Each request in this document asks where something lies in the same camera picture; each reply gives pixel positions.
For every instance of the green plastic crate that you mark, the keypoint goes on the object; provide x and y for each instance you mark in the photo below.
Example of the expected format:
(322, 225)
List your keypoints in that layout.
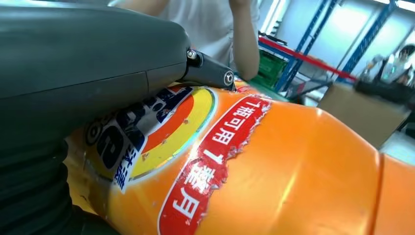
(269, 68)

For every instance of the cardboard box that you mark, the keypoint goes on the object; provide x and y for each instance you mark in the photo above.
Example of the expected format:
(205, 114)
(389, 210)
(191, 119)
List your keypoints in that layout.
(360, 113)

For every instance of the blue metal shelving rack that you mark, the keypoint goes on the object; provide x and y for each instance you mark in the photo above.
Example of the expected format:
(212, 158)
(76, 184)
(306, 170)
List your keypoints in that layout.
(372, 32)

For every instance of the person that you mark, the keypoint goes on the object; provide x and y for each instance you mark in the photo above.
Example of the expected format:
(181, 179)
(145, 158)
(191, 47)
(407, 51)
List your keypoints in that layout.
(402, 63)
(201, 26)

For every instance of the black device with antenna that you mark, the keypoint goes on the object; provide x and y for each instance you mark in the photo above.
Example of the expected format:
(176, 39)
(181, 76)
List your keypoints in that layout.
(382, 90)

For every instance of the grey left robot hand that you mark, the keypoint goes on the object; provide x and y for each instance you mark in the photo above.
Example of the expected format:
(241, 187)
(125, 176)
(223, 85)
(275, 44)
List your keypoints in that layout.
(81, 55)

